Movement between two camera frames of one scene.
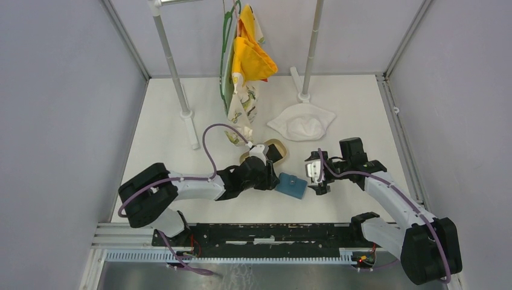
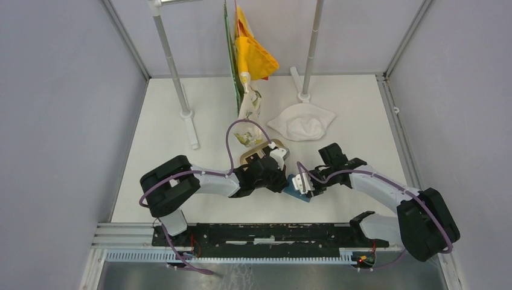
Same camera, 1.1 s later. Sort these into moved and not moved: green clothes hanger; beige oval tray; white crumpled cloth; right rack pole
Moved: green clothes hanger
Not moved: beige oval tray; white crumpled cloth; right rack pole
